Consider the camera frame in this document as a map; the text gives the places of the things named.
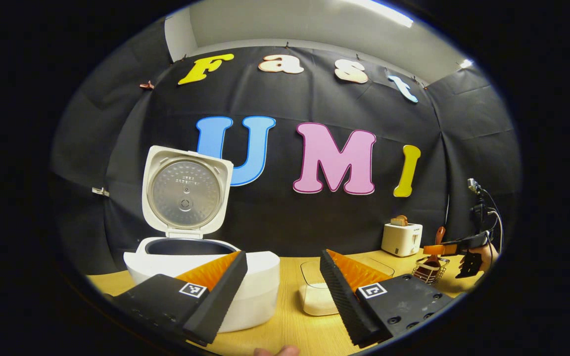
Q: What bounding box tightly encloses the white rice cooker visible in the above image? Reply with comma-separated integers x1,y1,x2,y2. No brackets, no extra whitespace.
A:
123,145,281,333

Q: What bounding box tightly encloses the white toaster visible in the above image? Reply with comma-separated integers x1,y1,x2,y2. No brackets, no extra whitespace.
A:
381,222,423,258

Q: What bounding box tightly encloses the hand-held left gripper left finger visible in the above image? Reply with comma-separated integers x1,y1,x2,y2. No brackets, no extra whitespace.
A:
112,251,248,346

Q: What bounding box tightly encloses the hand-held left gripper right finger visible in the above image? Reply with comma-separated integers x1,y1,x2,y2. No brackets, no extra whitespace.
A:
320,249,456,348

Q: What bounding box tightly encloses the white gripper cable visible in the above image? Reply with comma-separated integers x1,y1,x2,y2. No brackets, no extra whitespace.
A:
483,209,505,254

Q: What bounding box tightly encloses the brown wooden spoon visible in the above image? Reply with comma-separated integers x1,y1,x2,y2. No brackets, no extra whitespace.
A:
416,226,447,272

